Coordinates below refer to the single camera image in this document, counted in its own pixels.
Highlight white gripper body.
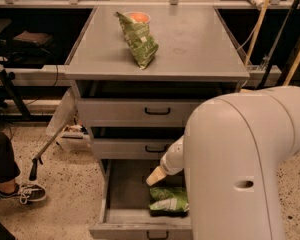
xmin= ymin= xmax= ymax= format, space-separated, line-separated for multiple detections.
xmin=160 ymin=137 xmax=184 ymax=175

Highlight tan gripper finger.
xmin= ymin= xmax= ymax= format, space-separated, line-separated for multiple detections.
xmin=146 ymin=166 xmax=167 ymax=186

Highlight green rice chip bag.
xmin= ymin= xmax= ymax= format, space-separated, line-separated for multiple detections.
xmin=149 ymin=187 xmax=189 ymax=212

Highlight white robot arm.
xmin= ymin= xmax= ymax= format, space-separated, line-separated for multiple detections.
xmin=147 ymin=86 xmax=300 ymax=240

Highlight grey bottom drawer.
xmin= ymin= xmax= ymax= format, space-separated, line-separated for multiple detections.
xmin=89 ymin=159 xmax=192 ymax=240

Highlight grey drawer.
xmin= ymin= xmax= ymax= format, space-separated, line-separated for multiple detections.
xmin=91 ymin=126 xmax=184 ymax=160
xmin=75 ymin=80 xmax=239 ymax=128
xmin=89 ymin=159 xmax=192 ymax=240

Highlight grey middle drawer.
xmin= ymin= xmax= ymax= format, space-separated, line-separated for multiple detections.
xmin=91 ymin=126 xmax=184 ymax=160

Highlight grey drawer cabinet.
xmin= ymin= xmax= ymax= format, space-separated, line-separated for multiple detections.
xmin=66 ymin=3 xmax=249 ymax=170

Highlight grey top drawer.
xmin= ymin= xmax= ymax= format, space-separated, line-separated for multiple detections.
xmin=75 ymin=80 xmax=239 ymax=128

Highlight green chip bag on counter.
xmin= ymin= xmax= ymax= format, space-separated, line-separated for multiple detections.
xmin=116 ymin=12 xmax=159 ymax=70

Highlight clear plastic bin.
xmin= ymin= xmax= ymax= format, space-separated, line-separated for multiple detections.
xmin=56 ymin=125 xmax=90 ymax=152

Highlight grey reacher stick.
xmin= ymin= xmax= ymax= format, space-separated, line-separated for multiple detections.
xmin=29 ymin=124 xmax=65 ymax=181

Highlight black sneaker white laces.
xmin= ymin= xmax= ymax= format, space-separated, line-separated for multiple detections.
xmin=0 ymin=183 xmax=46 ymax=205

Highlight black trouser leg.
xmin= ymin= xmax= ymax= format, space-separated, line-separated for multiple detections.
xmin=0 ymin=132 xmax=20 ymax=183

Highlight dark box on shelf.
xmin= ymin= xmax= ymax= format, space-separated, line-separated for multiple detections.
xmin=13 ymin=31 xmax=53 ymax=46

